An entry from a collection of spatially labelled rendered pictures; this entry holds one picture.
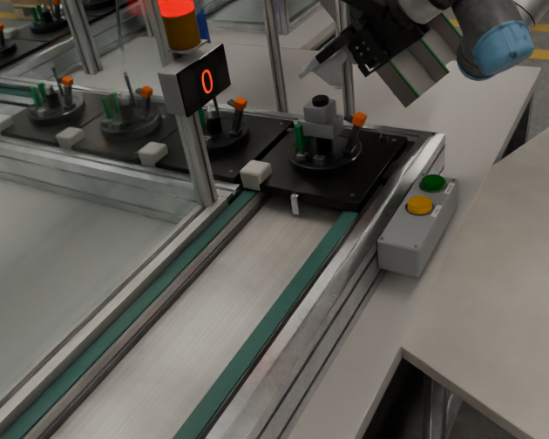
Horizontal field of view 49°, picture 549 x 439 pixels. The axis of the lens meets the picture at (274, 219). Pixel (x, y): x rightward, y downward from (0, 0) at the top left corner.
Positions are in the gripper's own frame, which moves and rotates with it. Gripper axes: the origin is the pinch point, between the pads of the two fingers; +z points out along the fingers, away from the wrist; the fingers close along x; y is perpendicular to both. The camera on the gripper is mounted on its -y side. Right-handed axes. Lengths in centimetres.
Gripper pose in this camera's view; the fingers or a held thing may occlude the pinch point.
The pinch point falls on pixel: (313, 60)
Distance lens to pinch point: 109.0
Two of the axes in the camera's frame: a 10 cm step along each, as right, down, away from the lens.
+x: 4.9, -5.6, 6.7
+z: -6.2, 3.2, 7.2
